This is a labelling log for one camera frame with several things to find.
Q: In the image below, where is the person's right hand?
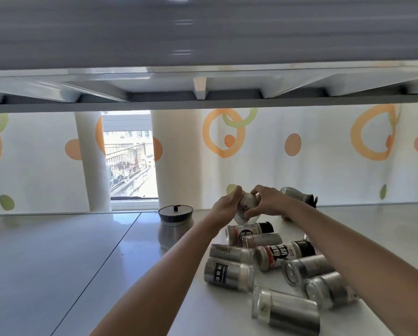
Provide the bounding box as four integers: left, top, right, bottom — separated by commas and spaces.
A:
244, 185, 294, 219

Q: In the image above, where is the person's left hand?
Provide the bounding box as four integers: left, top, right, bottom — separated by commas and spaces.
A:
211, 185, 244, 230

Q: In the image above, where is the white label spice jar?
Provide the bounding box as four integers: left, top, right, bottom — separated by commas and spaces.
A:
235, 192, 261, 225

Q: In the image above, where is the person's left forearm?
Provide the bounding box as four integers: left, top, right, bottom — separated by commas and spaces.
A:
89, 215, 221, 336

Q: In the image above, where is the person's right forearm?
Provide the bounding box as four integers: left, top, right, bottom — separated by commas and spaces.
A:
286, 206, 418, 336

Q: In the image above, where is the steel canister with black cap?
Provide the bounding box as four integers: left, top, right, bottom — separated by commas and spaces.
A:
280, 186, 318, 209

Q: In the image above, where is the cluster of lying seasoning bottles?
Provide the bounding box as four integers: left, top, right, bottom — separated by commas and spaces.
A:
203, 221, 361, 336

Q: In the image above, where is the steel pot with black lid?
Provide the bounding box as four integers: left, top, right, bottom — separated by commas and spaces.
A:
158, 204, 195, 250

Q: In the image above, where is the white curtain with orange circles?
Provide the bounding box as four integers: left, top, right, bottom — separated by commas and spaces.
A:
0, 111, 112, 215
150, 103, 418, 211

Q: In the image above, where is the metal balcony railing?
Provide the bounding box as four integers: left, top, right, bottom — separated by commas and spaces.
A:
105, 143, 147, 183

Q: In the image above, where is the grey overhead shelf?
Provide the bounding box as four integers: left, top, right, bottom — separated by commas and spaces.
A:
0, 0, 418, 114

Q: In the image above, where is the window with white frame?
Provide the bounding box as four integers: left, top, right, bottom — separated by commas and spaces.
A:
102, 110, 160, 211

